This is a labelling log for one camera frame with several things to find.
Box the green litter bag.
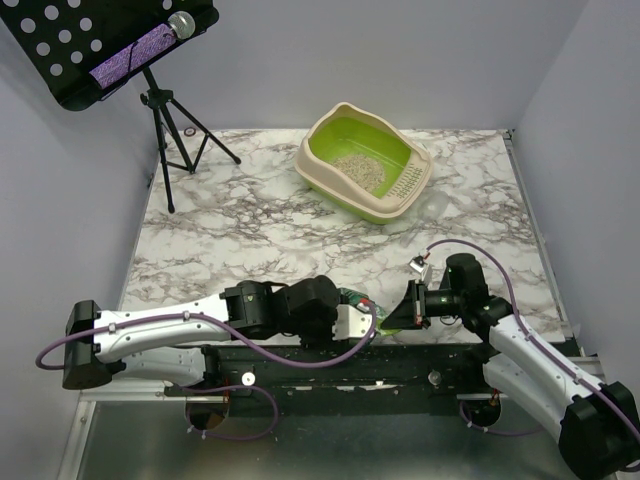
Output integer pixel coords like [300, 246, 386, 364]
[339, 287, 399, 337]

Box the translucent plastic scoop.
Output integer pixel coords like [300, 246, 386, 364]
[400, 192, 450, 247]

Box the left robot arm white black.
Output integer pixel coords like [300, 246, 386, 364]
[62, 275, 348, 395]

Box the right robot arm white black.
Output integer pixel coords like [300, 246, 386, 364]
[381, 253, 639, 479]

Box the cat litter pile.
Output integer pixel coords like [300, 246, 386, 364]
[331, 154, 386, 193]

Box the green beige litter box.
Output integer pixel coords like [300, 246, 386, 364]
[294, 102, 434, 224]

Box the black music stand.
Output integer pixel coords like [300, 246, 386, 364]
[0, 0, 242, 215]

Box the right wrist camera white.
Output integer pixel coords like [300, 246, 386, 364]
[409, 251, 433, 285]

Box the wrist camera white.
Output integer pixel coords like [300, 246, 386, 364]
[332, 304, 377, 341]
[409, 251, 433, 285]

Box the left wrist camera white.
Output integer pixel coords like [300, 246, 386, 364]
[332, 304, 377, 341]

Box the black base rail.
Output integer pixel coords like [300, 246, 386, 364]
[165, 344, 507, 425]

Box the microphone with purple handle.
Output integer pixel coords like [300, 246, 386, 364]
[90, 11, 196, 90]

